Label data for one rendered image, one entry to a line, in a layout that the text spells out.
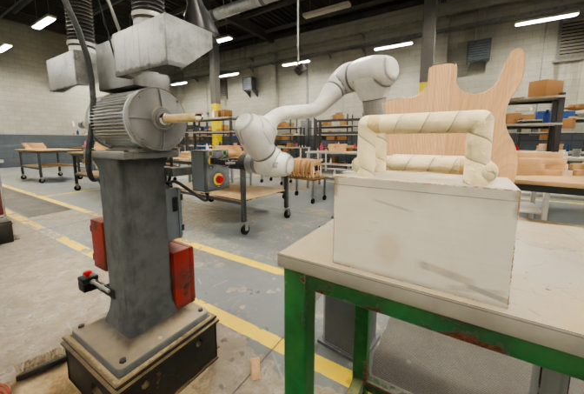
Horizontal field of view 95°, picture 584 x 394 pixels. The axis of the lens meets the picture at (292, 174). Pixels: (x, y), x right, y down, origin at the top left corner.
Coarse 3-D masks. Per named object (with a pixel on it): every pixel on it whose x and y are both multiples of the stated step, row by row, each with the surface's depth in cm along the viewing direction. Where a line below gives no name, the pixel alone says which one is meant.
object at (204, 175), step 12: (192, 156) 129; (204, 156) 125; (216, 156) 131; (228, 156) 137; (192, 168) 130; (204, 168) 126; (216, 168) 131; (228, 168) 138; (192, 180) 131; (204, 180) 127; (228, 180) 139; (192, 192) 134
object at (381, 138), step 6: (378, 138) 54; (384, 138) 54; (378, 144) 54; (384, 144) 54; (378, 150) 54; (384, 150) 54; (378, 156) 54; (384, 156) 55; (384, 162) 55; (378, 168) 55; (384, 168) 55
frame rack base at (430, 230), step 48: (336, 192) 50; (384, 192) 45; (432, 192) 41; (480, 192) 38; (336, 240) 51; (384, 240) 46; (432, 240) 42; (480, 240) 39; (432, 288) 43; (480, 288) 39
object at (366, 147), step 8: (360, 128) 48; (368, 128) 47; (360, 136) 48; (368, 136) 47; (360, 144) 48; (368, 144) 47; (360, 152) 48; (368, 152) 47; (360, 160) 48; (368, 160) 48; (360, 168) 48; (368, 168) 48; (360, 176) 49; (368, 176) 48
